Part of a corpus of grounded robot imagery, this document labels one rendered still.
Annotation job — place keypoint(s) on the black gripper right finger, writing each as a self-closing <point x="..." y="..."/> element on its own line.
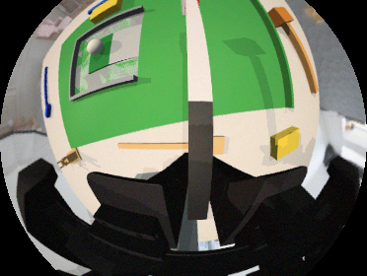
<point x="235" y="195"/>

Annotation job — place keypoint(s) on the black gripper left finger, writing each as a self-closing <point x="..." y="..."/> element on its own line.
<point x="162" y="196"/>

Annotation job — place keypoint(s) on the green flat mat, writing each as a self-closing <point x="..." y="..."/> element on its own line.
<point x="244" y="69"/>

